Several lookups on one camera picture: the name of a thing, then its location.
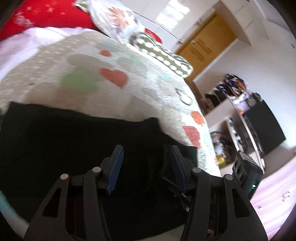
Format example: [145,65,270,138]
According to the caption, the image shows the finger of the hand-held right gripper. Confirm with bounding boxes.
[162,176,192,210]

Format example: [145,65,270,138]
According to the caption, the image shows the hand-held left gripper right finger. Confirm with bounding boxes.
[169,146,269,241]

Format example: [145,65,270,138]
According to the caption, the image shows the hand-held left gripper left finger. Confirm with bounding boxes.
[24,145,124,241]

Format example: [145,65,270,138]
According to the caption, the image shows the black pants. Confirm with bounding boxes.
[0,101,199,239]

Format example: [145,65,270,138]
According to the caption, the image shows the yellow object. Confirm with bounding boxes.
[216,156,228,169]

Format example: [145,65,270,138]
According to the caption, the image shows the black flat panel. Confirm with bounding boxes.
[244,100,287,156]

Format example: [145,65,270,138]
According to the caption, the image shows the white shelf unit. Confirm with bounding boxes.
[203,93,266,171]

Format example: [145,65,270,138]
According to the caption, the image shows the pile of clutter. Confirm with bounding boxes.
[206,74,263,112]

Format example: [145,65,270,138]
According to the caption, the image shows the patterned quilted bedspread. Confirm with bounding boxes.
[0,30,221,234]

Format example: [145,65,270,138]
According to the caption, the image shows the green pillow with white pattern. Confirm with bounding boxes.
[128,32,194,78]

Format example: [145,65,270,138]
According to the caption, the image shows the wooden door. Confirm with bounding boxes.
[174,13,237,81]

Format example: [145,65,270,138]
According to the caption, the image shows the plain red pillow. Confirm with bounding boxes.
[144,28,164,44]

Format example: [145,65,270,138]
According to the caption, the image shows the white floral pillow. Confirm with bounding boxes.
[74,0,147,44]

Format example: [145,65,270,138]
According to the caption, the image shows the white overhead cabinet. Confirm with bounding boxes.
[213,0,270,45]

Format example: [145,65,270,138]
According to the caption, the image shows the white blanket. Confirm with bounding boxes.
[0,27,81,79]

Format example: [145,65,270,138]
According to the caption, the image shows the glossy white wardrobe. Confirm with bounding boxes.
[120,0,220,42]

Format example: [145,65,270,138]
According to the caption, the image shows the red printed bolster pillow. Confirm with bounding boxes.
[0,0,97,41]

